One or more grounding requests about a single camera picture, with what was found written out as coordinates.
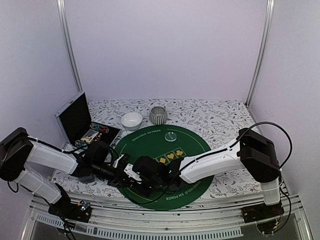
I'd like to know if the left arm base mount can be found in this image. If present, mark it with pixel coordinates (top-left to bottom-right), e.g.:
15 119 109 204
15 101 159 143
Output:
48 200 92 223

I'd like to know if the right aluminium frame post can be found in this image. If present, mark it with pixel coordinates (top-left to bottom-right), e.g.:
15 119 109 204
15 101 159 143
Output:
245 0 275 108

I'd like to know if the white ceramic bowl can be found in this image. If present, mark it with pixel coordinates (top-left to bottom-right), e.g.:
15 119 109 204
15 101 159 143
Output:
120 112 143 131

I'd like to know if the poker chip row upper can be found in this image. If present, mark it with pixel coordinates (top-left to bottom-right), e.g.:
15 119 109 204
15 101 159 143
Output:
90 122 110 134

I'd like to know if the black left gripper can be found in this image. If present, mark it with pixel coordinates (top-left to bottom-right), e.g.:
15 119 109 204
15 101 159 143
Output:
92 161 135 188

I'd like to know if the left aluminium frame post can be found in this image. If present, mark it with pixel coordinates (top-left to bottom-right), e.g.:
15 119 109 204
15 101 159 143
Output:
56 0 83 92

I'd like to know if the striped grey ceramic cup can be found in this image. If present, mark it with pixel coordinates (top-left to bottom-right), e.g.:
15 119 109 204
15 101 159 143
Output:
149 106 168 125

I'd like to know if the boxed card deck in case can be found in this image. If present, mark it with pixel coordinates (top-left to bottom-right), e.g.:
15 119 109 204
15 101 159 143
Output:
80 129 99 144

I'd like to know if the poker chip row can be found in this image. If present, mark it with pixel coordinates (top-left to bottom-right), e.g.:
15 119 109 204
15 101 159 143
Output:
90 122 110 134
74 140 88 150

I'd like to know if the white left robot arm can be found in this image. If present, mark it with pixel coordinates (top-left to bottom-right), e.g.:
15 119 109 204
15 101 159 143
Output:
0 127 122 217

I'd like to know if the floral white tablecloth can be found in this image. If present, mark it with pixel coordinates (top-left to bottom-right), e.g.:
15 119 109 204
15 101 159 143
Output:
47 99 286 200

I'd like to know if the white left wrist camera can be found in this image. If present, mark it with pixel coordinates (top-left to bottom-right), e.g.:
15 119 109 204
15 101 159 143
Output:
112 154 130 168

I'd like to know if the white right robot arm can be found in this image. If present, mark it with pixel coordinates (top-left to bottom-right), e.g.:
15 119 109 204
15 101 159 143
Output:
124 122 284 218

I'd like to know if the clear acrylic dealer button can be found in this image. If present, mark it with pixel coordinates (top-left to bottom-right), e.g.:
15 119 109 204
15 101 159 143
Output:
164 131 177 142

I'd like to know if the aluminium poker chip case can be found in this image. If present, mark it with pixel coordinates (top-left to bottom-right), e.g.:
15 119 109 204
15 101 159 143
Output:
55 91 121 147

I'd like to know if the poker chip row lower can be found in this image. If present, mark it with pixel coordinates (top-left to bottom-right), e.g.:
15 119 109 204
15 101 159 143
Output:
74 140 88 150

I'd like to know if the grey playing card deck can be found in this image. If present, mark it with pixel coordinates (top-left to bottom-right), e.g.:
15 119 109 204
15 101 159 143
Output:
78 174 95 184

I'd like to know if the round green poker mat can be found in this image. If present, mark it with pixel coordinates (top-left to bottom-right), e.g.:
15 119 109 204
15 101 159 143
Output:
115 124 214 211

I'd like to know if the aluminium frame post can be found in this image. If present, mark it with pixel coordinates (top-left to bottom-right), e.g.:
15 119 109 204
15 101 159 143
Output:
56 0 83 92
245 0 275 108

